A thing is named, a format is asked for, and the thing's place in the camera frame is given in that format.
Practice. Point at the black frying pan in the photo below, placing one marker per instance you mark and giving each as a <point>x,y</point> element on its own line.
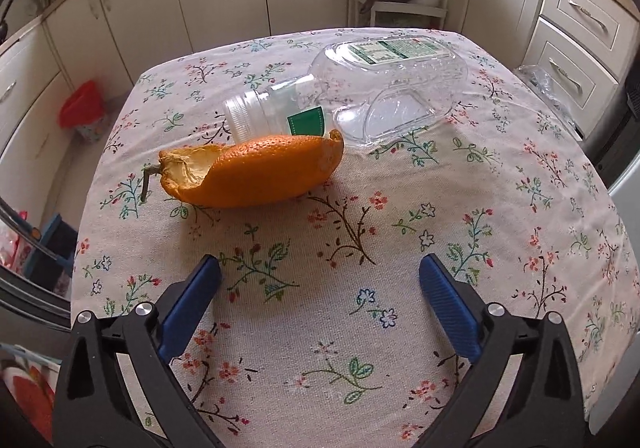
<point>5,21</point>

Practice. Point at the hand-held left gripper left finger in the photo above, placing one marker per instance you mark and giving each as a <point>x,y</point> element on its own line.
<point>192,303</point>

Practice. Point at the orange peel with stem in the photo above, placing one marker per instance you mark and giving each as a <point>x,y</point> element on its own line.
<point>260,173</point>

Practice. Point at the white drawer unit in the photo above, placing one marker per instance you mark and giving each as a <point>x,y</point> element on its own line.
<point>575,28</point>

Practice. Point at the blue dustpan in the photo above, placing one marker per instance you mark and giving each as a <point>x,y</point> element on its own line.
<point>55,248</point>

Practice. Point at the floral tablecloth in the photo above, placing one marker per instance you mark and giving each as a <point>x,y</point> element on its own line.
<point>350,208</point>

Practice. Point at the metal folding frame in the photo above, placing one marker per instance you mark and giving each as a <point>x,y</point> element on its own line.
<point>30,288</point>

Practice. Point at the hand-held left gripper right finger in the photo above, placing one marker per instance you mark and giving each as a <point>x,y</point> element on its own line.
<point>447,308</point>

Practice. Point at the clear plastic bottle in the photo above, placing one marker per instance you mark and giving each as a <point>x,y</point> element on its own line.
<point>400,93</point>

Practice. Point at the white bag red print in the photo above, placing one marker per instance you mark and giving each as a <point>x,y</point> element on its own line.
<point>25,393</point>

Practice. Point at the clear plastic bag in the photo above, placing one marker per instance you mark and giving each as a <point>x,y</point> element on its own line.
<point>545,83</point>

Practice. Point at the bin with red liner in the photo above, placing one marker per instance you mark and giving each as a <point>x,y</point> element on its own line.
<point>82,103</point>

